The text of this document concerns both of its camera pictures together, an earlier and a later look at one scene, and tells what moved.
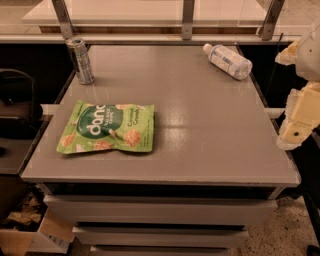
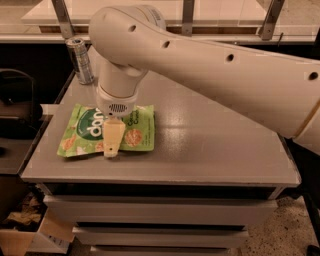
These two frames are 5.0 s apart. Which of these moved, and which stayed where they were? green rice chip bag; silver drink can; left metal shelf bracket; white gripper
Moved: white gripper
Stayed: left metal shelf bracket; silver drink can; green rice chip bag
